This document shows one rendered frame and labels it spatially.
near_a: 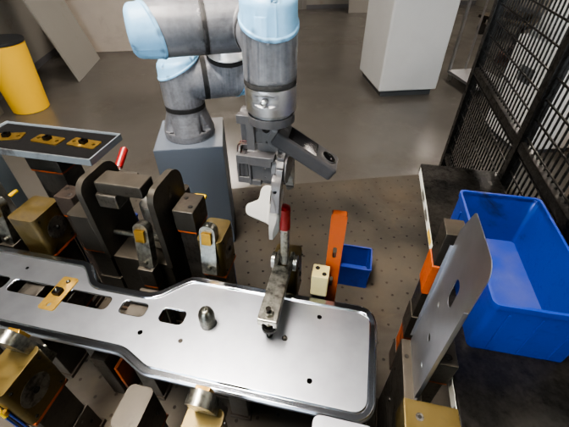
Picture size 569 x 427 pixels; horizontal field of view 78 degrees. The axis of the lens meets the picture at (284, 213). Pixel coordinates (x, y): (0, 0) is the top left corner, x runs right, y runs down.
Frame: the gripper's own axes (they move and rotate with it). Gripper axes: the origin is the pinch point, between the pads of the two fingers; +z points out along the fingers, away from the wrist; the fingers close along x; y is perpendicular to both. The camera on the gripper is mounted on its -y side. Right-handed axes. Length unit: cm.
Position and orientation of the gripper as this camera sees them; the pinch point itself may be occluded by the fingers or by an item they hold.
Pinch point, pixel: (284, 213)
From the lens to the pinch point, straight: 65.3
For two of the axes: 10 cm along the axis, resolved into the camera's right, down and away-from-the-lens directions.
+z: 0.0, 7.6, 6.5
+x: -2.1, 6.4, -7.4
